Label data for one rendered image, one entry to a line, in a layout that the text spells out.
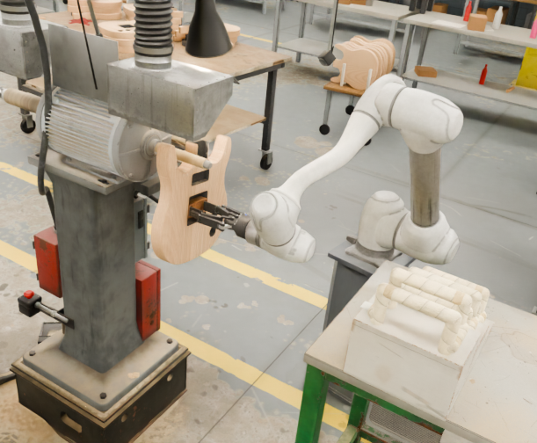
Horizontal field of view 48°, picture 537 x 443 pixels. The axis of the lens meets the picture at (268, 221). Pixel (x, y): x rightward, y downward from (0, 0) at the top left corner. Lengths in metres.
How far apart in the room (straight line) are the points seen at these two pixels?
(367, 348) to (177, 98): 0.79
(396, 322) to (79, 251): 1.19
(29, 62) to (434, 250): 1.51
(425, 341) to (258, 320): 1.82
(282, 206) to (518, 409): 0.77
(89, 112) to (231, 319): 1.58
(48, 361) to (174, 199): 1.00
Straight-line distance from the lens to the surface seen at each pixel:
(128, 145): 1.87
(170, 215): 1.86
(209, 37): 1.75
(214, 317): 3.20
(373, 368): 1.55
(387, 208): 2.37
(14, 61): 2.07
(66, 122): 2.02
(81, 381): 2.47
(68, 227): 2.22
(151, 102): 1.67
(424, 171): 2.06
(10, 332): 3.21
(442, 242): 2.31
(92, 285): 2.26
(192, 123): 1.59
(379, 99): 1.95
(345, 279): 2.51
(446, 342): 1.44
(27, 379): 2.62
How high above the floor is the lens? 2.00
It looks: 29 degrees down
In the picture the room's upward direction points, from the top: 6 degrees clockwise
